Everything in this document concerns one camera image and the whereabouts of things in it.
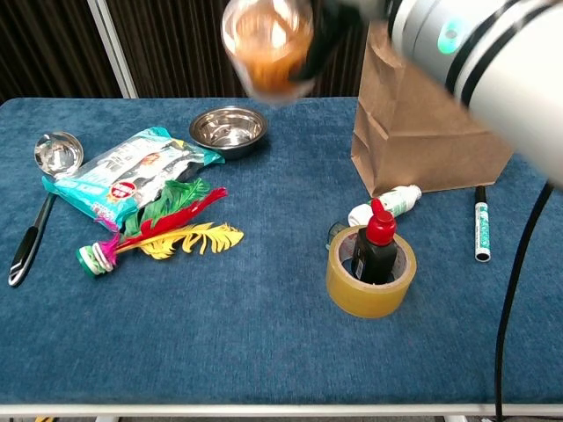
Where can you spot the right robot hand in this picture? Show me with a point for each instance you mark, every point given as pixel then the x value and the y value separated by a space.
pixel 334 31

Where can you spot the clear tub rubber bands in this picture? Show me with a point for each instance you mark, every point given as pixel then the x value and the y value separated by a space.
pixel 268 44

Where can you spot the brown packing tape roll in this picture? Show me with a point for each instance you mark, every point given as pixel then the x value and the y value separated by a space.
pixel 365 301

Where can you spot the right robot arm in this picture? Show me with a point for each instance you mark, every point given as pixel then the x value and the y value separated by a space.
pixel 497 66

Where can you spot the brown paper bag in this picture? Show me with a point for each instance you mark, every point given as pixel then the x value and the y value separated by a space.
pixel 418 145

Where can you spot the teal snack packet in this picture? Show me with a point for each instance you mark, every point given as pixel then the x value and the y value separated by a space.
pixel 123 176

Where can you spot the steel bowl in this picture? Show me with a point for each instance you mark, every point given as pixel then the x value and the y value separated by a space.
pixel 228 132

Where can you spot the white tube green print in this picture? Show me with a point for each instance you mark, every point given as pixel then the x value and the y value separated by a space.
pixel 396 200

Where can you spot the black ink bottle red cap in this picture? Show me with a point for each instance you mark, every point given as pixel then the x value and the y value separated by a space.
pixel 374 259

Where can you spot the green white marker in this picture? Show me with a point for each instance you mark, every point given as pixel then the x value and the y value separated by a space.
pixel 482 228

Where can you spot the colourful feather shuttlecock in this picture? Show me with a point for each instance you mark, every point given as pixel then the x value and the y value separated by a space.
pixel 176 239

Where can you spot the white partition frame post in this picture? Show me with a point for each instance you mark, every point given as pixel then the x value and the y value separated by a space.
pixel 114 48
pixel 275 99

